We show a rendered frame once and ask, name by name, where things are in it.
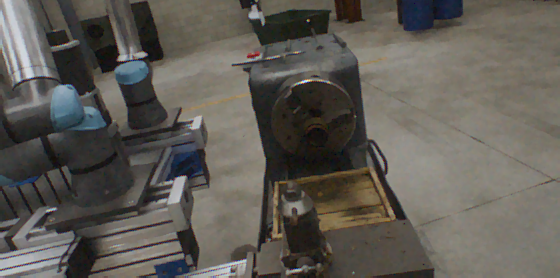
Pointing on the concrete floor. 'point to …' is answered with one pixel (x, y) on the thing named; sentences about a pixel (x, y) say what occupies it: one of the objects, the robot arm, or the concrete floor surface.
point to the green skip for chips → (291, 25)
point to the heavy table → (347, 0)
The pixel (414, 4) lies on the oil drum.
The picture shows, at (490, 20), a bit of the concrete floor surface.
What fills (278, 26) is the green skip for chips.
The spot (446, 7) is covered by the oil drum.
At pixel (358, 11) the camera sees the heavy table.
